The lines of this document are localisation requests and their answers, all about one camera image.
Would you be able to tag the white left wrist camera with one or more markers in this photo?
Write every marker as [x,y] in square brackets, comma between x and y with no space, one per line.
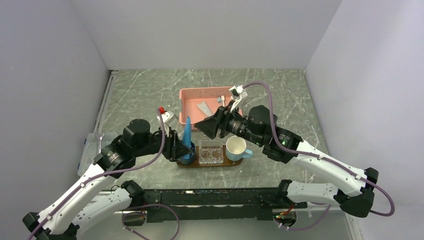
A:
[168,117]

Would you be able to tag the dark navy mug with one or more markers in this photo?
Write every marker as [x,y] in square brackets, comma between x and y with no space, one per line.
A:
[187,159]

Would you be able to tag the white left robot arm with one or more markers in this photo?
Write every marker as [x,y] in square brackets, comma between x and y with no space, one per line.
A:
[71,214]

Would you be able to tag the silver toothpaste tube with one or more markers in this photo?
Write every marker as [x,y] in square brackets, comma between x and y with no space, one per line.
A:
[203,107]

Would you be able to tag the blue toothpaste tube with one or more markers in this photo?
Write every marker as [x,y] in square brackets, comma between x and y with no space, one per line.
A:
[186,138]

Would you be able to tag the clear textured glass dish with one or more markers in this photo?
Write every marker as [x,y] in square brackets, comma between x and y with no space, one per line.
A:
[210,152]

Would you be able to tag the clear plastic screw box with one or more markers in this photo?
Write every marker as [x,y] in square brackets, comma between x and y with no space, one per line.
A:
[89,151]

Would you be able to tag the white and light-blue mug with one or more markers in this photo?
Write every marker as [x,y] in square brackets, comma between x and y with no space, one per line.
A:
[236,149]

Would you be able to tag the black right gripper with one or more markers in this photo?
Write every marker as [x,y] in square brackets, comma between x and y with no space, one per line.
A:
[220,120]

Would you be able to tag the oval wooden tray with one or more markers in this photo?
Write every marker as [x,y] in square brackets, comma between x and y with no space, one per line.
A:
[196,164]

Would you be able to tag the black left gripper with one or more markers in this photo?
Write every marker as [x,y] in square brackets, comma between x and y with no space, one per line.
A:
[175,148]

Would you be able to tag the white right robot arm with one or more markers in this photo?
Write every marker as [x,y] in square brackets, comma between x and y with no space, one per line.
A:
[350,188]

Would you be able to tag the pink perforated plastic basket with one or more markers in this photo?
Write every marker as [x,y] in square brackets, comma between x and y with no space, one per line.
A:
[191,97]

